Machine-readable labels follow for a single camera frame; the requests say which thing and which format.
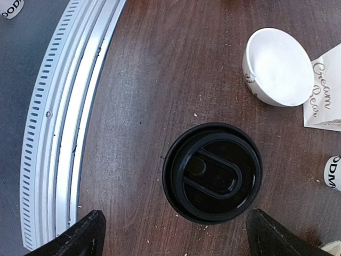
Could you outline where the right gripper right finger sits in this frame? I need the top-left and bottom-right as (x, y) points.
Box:
(246, 209), (329, 255)

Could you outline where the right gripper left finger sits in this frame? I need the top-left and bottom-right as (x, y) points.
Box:
(28, 210), (106, 255)

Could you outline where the black plastic cup lid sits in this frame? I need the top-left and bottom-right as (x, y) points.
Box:
(162, 123), (263, 225)

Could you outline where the stack of paper cups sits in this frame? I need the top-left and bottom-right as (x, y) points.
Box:
(0, 0), (25, 20)

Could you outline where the white paper takeout bag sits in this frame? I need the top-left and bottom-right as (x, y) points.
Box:
(303, 45), (341, 132)

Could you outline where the cardboard cup carrier tray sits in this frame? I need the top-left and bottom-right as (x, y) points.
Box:
(319, 240), (341, 256)

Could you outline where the white cup holding straws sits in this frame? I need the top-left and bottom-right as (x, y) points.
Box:
(323, 155), (341, 191)

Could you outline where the white ceramic bowl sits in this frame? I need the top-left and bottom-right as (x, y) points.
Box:
(242, 28), (314, 107)

